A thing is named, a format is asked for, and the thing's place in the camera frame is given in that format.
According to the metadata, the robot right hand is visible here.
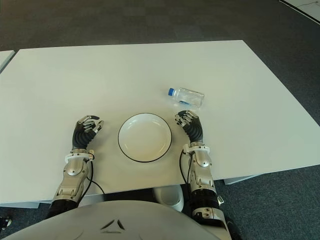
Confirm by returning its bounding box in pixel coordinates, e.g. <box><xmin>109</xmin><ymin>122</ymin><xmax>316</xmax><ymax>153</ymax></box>
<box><xmin>174</xmin><ymin>109</ymin><xmax>205</xmax><ymax>145</ymax></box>

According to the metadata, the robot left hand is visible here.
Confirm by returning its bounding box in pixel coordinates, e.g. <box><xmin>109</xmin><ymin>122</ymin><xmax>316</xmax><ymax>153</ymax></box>
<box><xmin>71</xmin><ymin>114</ymin><xmax>105</xmax><ymax>152</ymax></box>

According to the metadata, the clear water bottle blue cap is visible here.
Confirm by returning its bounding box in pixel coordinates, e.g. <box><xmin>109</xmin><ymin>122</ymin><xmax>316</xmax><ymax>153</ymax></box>
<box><xmin>166</xmin><ymin>87</ymin><xmax>206</xmax><ymax>109</ymax></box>

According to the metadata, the white plate black rim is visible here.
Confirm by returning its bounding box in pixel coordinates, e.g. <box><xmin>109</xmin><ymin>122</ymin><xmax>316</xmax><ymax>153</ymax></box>
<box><xmin>117</xmin><ymin>113</ymin><xmax>174</xmax><ymax>164</ymax></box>

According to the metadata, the grey robot torso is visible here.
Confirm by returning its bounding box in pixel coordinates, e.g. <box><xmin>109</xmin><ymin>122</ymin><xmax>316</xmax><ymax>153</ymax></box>
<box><xmin>0</xmin><ymin>201</ymin><xmax>227</xmax><ymax>240</ymax></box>

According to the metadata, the white side table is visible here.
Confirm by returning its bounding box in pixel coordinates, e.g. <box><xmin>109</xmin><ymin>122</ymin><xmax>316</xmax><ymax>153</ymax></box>
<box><xmin>0</xmin><ymin>49</ymin><xmax>16</xmax><ymax>74</ymax></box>

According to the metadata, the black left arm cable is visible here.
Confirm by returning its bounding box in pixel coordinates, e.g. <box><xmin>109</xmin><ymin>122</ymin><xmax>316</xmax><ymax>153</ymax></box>
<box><xmin>84</xmin><ymin>154</ymin><xmax>106</xmax><ymax>196</ymax></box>

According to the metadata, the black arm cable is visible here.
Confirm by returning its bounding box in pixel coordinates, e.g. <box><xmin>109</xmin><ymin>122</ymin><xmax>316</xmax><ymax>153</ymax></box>
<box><xmin>84</xmin><ymin>154</ymin><xmax>106</xmax><ymax>196</ymax></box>
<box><xmin>180</xmin><ymin>149</ymin><xmax>194</xmax><ymax>186</ymax></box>

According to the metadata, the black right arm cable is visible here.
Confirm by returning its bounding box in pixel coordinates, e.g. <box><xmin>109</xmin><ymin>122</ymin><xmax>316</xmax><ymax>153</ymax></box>
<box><xmin>180</xmin><ymin>149</ymin><xmax>194</xmax><ymax>186</ymax></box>

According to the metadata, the black wheeled frame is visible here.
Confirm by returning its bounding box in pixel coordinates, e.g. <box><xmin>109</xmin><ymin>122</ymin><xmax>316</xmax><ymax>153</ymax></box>
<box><xmin>0</xmin><ymin>214</ymin><xmax>13</xmax><ymax>231</ymax></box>

